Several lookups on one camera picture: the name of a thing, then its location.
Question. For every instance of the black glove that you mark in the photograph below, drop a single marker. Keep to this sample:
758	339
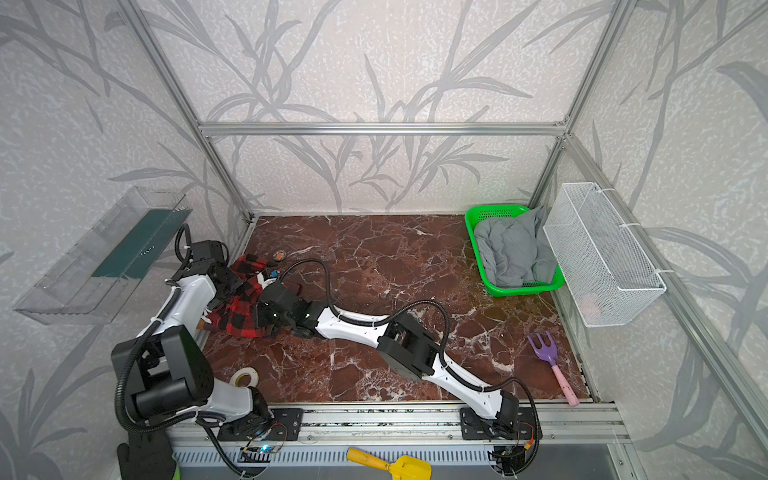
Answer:
147	457

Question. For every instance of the aluminium frame crossbar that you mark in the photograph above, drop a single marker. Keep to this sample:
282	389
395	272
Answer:
378	128

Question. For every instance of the white tape roll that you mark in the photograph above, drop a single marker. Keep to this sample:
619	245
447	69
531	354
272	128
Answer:
245	377

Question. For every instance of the aluminium front rail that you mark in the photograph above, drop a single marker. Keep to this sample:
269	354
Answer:
441	423

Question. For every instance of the green plastic basket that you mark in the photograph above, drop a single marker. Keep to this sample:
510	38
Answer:
478	213

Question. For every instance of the clear plastic wall tray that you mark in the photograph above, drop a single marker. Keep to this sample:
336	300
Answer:
93	280

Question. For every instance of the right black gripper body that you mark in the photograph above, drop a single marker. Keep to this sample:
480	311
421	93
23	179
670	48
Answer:
267	311

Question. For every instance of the purple pink toy fork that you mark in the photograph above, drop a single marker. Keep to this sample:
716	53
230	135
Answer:
545	349

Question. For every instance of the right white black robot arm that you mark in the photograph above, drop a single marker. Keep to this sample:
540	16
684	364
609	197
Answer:
412	340

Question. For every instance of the white wire mesh basket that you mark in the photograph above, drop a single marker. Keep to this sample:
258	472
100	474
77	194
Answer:
598	252

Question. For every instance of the yellow toy shovel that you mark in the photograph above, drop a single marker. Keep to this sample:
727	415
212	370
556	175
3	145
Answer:
404	468

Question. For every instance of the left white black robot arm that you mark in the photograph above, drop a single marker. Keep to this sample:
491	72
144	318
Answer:
163	377

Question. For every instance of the red black plaid shirt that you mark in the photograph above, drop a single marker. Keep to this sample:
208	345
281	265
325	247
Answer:
236	315

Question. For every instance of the grey long sleeve shirt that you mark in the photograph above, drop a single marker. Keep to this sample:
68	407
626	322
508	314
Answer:
514	251

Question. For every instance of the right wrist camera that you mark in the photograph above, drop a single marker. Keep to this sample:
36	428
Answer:
267	276

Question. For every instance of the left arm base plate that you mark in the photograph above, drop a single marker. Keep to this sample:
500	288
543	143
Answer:
284	425

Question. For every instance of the pink object in wire basket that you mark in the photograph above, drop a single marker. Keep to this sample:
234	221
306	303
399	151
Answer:
589	307

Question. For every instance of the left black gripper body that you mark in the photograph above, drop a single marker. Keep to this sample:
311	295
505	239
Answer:
238	282

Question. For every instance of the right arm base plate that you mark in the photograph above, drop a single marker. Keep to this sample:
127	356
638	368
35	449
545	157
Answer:
521	426

